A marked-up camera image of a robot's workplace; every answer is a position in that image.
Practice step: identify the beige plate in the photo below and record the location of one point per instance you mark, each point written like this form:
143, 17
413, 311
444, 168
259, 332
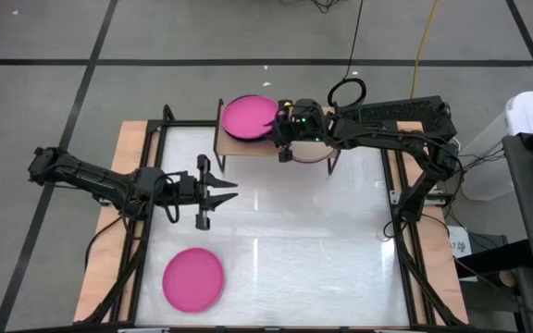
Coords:
310, 153

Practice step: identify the pink plate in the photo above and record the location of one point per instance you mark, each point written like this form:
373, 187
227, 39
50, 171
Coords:
243, 139
245, 115
193, 279

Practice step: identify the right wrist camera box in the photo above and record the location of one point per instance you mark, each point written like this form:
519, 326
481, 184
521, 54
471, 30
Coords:
308, 113

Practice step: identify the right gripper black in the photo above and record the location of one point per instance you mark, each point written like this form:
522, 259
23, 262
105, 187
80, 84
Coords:
308, 131

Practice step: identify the wooden shelf with black legs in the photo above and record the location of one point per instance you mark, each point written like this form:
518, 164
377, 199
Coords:
239, 147

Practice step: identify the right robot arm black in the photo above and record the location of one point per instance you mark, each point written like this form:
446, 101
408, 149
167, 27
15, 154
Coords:
387, 134

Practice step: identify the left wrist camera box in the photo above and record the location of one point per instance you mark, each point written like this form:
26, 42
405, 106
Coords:
185, 181

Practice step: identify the light wooden base board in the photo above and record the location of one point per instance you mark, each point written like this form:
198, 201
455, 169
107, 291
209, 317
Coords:
130, 148

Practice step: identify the black aluminium table frame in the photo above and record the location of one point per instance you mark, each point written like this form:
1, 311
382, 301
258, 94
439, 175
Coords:
183, 123

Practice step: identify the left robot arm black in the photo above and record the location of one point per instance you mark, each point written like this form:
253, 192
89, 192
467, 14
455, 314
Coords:
86, 178

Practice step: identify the white plastic waste bin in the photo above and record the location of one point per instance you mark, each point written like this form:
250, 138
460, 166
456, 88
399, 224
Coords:
525, 111

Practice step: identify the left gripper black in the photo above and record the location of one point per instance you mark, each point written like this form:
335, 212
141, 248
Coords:
202, 203

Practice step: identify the white paper label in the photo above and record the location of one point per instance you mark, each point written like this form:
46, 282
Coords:
460, 240

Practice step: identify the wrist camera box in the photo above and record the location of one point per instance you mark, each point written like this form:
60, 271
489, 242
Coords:
308, 113
185, 181

